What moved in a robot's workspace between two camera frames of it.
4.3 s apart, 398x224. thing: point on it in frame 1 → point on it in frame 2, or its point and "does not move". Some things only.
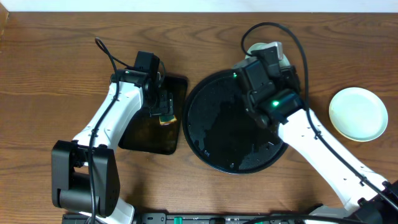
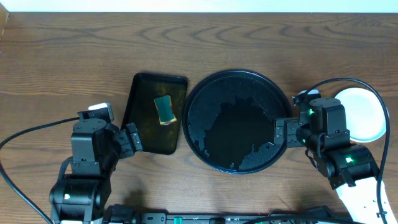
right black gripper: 290,77 → 291,125
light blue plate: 283,61 → 365,117
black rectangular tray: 145,133 does not move
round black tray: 222,134 does not move
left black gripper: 165,106 → 125,142
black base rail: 201,219 does not move
